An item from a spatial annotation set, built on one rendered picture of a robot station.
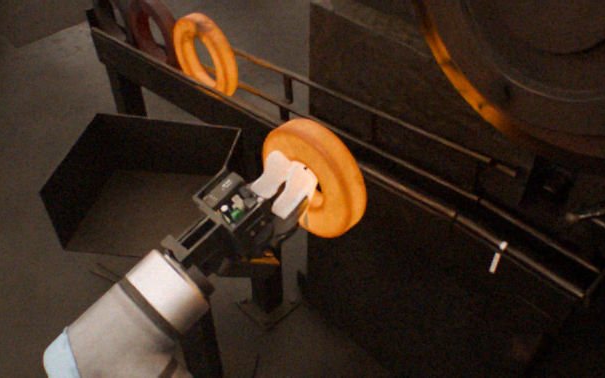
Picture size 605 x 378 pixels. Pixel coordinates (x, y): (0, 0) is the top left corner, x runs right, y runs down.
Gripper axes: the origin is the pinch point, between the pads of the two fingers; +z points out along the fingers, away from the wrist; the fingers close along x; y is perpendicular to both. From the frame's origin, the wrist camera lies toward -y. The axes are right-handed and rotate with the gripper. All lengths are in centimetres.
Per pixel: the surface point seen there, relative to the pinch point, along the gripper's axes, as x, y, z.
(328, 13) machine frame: 23.7, -5.8, 26.9
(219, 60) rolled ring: 45, -18, 15
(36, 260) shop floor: 93, -77, -42
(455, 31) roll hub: -10.5, 16.1, 14.4
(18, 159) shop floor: 140, -81, -27
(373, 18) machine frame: 16.5, -5.9, 29.9
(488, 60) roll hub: -14.7, 14.7, 14.1
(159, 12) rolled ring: 66, -16, 16
